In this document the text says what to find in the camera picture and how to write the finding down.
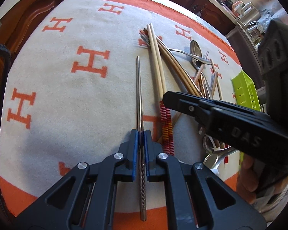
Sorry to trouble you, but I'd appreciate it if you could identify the light wooden chopstick red band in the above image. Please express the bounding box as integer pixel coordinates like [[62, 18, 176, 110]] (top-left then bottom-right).
[[147, 23, 175, 156]]

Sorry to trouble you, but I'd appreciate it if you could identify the brown wooden chopstick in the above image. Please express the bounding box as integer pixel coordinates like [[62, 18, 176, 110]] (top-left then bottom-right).
[[156, 37, 203, 97]]

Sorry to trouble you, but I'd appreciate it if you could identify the steel chopstick pair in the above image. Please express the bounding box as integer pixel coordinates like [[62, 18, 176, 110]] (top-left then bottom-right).
[[136, 56, 147, 222]]

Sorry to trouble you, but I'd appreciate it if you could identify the right hand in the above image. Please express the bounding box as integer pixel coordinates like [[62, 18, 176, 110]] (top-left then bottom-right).
[[236, 154, 288, 208]]

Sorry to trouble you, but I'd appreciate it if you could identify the green plastic utensil tray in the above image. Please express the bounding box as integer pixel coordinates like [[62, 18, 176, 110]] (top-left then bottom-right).
[[232, 71, 261, 111]]

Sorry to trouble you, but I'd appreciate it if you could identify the large steel spoon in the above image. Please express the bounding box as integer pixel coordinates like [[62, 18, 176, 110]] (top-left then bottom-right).
[[190, 40, 205, 70]]

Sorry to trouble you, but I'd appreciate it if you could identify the steel fork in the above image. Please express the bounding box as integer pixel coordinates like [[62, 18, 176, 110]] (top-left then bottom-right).
[[139, 32, 212, 66]]

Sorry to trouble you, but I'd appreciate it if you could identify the electric kettle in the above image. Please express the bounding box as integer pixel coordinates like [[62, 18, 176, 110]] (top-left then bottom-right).
[[232, 1, 262, 26]]

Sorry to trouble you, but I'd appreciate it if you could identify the orange and beige H blanket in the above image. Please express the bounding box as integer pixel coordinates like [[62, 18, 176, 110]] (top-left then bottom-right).
[[0, 0, 242, 216]]

